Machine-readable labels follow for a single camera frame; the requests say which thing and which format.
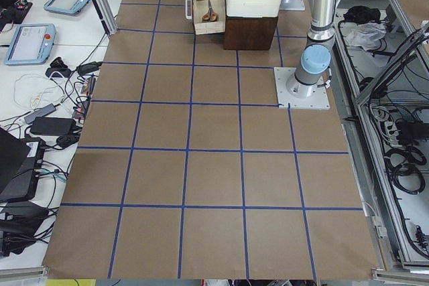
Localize white crumpled cloth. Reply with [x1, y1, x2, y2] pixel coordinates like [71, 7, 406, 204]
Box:
[345, 23, 386, 51]

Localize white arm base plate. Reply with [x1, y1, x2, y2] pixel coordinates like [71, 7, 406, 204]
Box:
[273, 67, 330, 110]

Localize blue teach pendant near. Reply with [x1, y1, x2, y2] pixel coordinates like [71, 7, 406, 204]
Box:
[4, 23, 56, 66]

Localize black laptop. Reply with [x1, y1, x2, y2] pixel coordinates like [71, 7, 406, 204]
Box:
[1, 129, 45, 203]

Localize orange grey handled scissors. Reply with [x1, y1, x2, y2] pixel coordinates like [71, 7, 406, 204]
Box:
[202, 0, 219, 22]

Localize white coiled cable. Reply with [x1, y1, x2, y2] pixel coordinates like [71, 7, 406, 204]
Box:
[13, 74, 65, 110]

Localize aluminium side rack frame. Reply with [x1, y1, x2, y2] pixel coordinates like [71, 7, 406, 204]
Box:
[334, 0, 428, 273]

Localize black power adapter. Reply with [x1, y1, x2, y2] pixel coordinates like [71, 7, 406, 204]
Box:
[29, 117, 76, 136]

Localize blue teach pendant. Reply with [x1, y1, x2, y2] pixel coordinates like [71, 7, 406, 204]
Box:
[4, 23, 56, 66]
[44, 0, 90, 15]

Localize wooden top drawer white handle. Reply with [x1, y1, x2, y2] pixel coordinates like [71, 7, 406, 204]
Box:
[185, 0, 226, 35]

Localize black cloth bundle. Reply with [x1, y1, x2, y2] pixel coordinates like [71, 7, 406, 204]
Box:
[343, 5, 381, 24]

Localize grey usb hub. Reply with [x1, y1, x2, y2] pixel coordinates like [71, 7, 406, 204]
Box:
[24, 103, 56, 125]

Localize blue teach pendant far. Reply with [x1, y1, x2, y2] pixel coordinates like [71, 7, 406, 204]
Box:
[44, 0, 90, 15]

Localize dark wooden drawer cabinet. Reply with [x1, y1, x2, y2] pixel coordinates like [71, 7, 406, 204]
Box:
[223, 16, 278, 50]

